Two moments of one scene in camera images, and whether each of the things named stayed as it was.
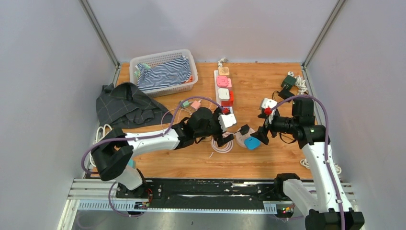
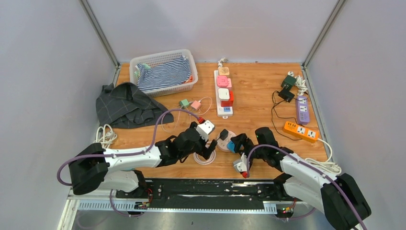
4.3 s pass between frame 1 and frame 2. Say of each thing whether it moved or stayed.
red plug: stayed
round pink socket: moved
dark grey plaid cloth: stayed
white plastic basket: stayed
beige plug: stayed
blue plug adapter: moved
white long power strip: stayed
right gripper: moved
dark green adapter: stayed
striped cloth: stayed
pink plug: stayed
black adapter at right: stayed
